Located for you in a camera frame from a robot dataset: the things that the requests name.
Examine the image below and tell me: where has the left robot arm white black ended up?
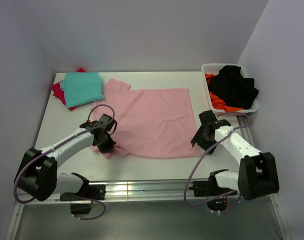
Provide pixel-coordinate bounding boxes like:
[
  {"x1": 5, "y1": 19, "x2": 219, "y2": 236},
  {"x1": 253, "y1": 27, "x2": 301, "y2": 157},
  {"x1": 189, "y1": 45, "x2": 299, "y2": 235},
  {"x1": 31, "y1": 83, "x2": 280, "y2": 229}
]
[{"x1": 13, "y1": 114, "x2": 118, "y2": 204}]

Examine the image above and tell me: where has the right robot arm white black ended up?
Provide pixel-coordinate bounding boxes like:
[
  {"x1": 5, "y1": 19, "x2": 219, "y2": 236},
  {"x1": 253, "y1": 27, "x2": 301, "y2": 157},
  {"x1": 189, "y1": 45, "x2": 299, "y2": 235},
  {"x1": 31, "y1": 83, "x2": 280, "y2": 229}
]
[{"x1": 190, "y1": 110, "x2": 280, "y2": 201}]

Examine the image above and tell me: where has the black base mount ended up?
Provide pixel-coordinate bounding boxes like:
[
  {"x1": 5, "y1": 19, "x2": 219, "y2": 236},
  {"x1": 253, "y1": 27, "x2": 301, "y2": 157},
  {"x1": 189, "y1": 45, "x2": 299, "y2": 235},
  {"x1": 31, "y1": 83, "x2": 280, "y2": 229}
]
[
  {"x1": 188, "y1": 169, "x2": 237, "y2": 213},
  {"x1": 59, "y1": 172, "x2": 106, "y2": 221}
]

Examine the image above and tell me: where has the white plastic basket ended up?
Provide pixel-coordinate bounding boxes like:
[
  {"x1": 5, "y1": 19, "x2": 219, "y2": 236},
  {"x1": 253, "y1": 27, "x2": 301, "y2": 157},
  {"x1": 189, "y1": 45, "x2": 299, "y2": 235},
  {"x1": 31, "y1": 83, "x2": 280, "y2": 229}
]
[{"x1": 201, "y1": 63, "x2": 259, "y2": 116}]

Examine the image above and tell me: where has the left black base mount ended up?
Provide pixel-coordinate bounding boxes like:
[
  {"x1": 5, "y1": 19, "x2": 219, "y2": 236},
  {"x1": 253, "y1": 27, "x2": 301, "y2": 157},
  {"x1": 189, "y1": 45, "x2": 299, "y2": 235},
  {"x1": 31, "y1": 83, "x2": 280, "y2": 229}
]
[{"x1": 59, "y1": 172, "x2": 106, "y2": 221}]

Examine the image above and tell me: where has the aluminium rail frame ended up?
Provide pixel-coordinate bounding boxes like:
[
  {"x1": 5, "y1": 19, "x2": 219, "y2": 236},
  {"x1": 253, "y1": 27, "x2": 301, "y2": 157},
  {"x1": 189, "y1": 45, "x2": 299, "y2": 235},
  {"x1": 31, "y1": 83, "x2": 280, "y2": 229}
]
[{"x1": 4, "y1": 117, "x2": 293, "y2": 240}]

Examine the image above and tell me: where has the orange t shirt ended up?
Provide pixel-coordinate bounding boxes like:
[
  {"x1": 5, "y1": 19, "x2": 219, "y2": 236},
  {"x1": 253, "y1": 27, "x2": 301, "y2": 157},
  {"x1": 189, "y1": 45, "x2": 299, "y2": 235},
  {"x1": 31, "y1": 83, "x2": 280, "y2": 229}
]
[{"x1": 205, "y1": 73, "x2": 245, "y2": 112}]

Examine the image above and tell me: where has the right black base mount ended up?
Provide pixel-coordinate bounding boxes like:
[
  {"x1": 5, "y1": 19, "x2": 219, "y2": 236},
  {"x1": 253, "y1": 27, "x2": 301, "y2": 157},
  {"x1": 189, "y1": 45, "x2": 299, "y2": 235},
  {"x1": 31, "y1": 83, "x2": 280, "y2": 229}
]
[{"x1": 188, "y1": 169, "x2": 237, "y2": 213}]

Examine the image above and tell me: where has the pink t shirt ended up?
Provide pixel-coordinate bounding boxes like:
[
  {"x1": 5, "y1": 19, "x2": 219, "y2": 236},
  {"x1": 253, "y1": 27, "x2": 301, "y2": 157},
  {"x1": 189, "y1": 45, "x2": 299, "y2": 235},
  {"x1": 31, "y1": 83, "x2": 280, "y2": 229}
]
[{"x1": 91, "y1": 78, "x2": 202, "y2": 159}]

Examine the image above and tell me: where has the folded red t shirt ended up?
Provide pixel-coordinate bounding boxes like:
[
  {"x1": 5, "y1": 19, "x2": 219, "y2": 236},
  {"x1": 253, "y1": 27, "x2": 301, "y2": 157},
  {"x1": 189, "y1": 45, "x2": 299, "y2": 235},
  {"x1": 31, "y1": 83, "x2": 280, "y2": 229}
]
[{"x1": 51, "y1": 67, "x2": 86, "y2": 111}]

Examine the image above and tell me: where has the black t shirt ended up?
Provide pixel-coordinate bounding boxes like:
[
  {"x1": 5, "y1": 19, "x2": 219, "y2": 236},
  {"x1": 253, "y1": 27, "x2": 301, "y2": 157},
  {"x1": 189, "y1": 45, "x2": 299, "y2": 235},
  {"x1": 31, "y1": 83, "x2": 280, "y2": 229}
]
[{"x1": 208, "y1": 65, "x2": 259, "y2": 110}]

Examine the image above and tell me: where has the folded teal t shirt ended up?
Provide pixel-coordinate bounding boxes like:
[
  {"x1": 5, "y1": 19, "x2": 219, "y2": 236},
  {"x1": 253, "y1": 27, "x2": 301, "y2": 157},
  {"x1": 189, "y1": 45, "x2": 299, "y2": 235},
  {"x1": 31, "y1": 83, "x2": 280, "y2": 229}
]
[{"x1": 59, "y1": 72, "x2": 105, "y2": 108}]

